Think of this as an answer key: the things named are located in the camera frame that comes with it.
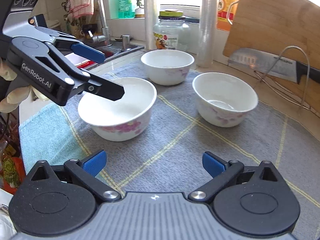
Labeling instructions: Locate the white bowl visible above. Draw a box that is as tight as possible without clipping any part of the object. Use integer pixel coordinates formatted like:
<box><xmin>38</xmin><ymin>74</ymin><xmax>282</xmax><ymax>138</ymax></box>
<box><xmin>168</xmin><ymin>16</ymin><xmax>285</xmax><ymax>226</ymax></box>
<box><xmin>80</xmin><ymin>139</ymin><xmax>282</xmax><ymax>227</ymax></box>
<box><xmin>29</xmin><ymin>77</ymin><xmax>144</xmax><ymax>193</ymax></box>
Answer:
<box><xmin>78</xmin><ymin>77</ymin><xmax>157</xmax><ymax>142</ymax></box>
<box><xmin>192</xmin><ymin>72</ymin><xmax>259</xmax><ymax>128</ymax></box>
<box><xmin>141</xmin><ymin>49</ymin><xmax>195</xmax><ymax>86</ymax></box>

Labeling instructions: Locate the metal kitchen faucet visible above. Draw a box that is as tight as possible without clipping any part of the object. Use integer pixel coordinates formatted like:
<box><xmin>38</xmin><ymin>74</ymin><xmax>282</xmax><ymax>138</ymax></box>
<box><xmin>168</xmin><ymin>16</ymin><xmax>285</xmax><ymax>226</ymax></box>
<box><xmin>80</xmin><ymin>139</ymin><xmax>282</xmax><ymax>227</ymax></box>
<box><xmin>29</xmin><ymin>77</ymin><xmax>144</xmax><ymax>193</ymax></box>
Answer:
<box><xmin>85</xmin><ymin>0</ymin><xmax>113</xmax><ymax>47</ymax></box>

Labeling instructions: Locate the left gloved hand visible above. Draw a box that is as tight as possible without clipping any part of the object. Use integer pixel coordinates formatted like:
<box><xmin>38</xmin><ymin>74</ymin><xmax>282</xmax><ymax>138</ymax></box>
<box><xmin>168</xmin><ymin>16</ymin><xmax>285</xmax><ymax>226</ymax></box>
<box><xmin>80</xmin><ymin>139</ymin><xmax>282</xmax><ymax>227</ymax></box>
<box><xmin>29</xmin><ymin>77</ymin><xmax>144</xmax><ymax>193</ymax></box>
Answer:
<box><xmin>0</xmin><ymin>59</ymin><xmax>49</xmax><ymax>113</ymax></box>

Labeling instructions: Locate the steel sink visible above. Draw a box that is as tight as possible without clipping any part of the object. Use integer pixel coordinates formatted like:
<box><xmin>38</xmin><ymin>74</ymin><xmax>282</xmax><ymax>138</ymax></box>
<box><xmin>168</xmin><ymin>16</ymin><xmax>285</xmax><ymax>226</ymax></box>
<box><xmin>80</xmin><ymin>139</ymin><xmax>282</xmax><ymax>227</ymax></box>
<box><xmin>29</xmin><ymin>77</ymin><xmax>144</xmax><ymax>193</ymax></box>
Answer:
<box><xmin>64</xmin><ymin>35</ymin><xmax>144</xmax><ymax>70</ymax></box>

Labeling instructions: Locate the pink checked dish cloth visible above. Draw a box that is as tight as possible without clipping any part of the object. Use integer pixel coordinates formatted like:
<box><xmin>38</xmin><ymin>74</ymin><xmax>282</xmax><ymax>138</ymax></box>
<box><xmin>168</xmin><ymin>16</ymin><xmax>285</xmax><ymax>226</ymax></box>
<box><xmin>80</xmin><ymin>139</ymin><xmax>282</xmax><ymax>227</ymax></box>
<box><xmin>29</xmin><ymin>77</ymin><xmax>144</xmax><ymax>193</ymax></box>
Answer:
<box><xmin>69</xmin><ymin>0</ymin><xmax>94</xmax><ymax>19</ymax></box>

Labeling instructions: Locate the green dish soap bottle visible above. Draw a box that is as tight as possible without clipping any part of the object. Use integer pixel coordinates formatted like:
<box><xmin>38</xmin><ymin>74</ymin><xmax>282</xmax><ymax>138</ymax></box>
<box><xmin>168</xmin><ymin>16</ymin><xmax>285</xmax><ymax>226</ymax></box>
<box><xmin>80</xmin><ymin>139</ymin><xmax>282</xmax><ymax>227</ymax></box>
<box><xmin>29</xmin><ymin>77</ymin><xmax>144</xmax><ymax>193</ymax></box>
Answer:
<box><xmin>118</xmin><ymin>0</ymin><xmax>135</xmax><ymax>18</ymax></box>

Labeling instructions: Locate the small potted plant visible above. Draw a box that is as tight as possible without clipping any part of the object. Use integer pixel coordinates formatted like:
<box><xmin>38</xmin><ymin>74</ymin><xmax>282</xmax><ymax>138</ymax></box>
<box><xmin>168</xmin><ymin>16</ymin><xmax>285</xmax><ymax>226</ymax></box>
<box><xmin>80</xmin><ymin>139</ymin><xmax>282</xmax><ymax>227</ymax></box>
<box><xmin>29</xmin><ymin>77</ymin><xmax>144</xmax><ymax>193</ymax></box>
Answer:
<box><xmin>135</xmin><ymin>0</ymin><xmax>145</xmax><ymax>18</ymax></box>

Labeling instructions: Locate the white plastic bag roll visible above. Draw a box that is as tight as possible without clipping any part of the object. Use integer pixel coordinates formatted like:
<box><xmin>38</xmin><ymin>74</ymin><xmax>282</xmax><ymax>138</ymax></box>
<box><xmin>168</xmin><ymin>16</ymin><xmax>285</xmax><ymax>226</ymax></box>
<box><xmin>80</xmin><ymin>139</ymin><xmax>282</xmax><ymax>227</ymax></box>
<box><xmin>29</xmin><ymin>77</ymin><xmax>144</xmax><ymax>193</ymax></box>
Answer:
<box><xmin>144</xmin><ymin>0</ymin><xmax>158</xmax><ymax>50</ymax></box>

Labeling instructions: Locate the glass jar with yellow lid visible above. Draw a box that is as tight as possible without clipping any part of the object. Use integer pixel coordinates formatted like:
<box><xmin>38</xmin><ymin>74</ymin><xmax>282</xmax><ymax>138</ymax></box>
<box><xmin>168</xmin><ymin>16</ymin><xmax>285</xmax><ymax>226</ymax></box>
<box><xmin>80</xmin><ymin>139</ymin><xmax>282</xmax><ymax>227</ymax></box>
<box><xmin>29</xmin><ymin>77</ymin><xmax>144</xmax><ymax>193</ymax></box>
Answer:
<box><xmin>153</xmin><ymin>10</ymin><xmax>190</xmax><ymax>52</ymax></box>

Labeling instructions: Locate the clear plastic wrap roll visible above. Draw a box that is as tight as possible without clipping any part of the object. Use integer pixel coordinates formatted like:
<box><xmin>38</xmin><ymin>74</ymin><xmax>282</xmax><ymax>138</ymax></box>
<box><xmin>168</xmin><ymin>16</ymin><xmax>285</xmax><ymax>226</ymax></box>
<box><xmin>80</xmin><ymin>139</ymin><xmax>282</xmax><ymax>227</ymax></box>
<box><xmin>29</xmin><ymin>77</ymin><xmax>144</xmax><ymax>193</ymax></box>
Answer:
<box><xmin>196</xmin><ymin>0</ymin><xmax>219</xmax><ymax>68</ymax></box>

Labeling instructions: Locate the orange juice bottle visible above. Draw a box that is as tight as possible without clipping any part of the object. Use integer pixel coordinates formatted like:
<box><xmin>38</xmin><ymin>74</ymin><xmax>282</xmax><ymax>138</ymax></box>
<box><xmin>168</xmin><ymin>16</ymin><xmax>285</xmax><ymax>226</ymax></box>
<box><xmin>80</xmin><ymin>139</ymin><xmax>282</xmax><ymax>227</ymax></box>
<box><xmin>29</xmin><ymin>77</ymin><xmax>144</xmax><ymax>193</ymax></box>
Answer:
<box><xmin>217</xmin><ymin>0</ymin><xmax>238</xmax><ymax>31</ymax></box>

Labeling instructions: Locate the bamboo cutting board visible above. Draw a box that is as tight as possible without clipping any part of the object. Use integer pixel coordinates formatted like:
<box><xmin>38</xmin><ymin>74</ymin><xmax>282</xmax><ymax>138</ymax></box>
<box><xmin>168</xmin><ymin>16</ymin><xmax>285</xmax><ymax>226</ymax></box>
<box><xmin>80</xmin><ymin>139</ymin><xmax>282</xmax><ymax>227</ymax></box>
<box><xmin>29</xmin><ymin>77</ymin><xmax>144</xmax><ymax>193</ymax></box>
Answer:
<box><xmin>222</xmin><ymin>0</ymin><xmax>320</xmax><ymax>106</ymax></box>

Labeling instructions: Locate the metal wire board stand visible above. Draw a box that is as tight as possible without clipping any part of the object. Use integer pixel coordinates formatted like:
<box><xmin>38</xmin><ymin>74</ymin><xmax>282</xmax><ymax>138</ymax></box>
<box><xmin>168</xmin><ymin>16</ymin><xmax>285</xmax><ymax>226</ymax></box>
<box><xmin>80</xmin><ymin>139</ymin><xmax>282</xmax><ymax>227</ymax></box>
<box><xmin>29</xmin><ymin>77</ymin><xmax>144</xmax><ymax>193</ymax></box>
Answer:
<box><xmin>252</xmin><ymin>45</ymin><xmax>312</xmax><ymax>111</ymax></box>

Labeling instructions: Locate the black handled santoku knife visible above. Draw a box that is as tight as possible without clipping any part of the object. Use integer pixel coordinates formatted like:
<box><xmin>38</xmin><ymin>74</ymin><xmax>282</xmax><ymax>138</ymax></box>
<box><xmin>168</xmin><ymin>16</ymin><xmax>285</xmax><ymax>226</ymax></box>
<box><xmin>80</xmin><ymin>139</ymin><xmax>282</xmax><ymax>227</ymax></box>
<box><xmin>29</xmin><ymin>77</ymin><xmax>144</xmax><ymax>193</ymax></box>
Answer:
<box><xmin>228</xmin><ymin>48</ymin><xmax>308</xmax><ymax>84</ymax></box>

